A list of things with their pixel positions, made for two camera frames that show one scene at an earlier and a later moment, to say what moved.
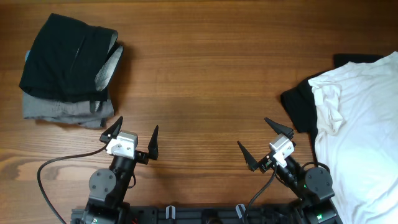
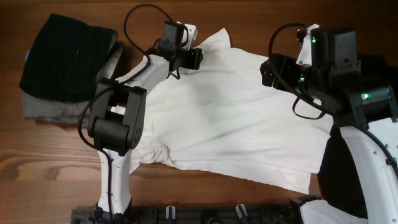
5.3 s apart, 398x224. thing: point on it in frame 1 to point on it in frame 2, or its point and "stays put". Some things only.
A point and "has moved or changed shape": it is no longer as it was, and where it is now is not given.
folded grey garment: (90, 114) stays put
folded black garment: (71, 61) stays put
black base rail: (193, 214) stays put
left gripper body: (142, 157) to (190, 57)
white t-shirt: (356, 115) has moved or changed shape
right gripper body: (265, 163) to (291, 76)
